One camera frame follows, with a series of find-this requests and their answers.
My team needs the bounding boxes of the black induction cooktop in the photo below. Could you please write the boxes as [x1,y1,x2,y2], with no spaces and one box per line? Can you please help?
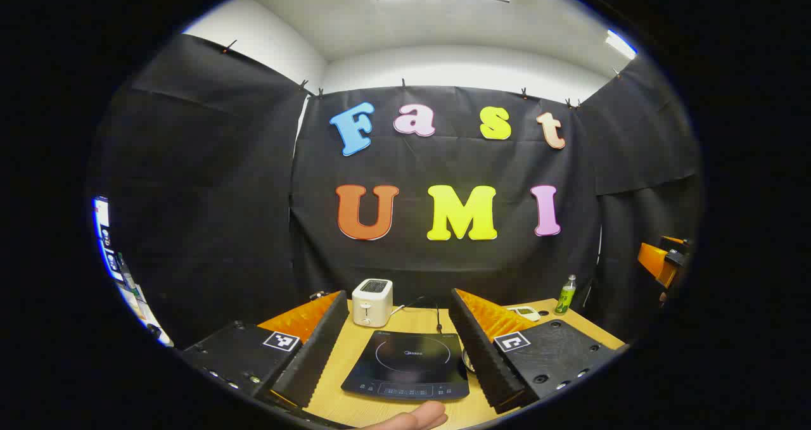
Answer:
[341,330,471,401]

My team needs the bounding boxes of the small ceiling light panel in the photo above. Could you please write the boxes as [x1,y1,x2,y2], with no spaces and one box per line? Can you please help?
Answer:
[605,30,637,60]

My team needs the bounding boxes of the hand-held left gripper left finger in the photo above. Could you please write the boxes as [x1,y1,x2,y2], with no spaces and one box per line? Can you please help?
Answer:
[179,289,351,410]

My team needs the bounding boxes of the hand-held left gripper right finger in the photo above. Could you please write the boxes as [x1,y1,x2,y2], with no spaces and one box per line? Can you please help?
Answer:
[447,288,620,415]

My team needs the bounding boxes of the black power cable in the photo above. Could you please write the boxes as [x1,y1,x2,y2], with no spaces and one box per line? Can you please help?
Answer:
[405,296,444,336]

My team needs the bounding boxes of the computer monitor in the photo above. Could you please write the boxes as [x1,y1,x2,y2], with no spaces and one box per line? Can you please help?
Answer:
[92,196,175,347]

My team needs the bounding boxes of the black backdrop cloth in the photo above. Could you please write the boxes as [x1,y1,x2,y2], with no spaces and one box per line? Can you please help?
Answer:
[86,34,704,348]

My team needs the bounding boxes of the green drink bottle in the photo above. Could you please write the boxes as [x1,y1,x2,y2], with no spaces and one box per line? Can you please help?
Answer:
[554,275,577,317]

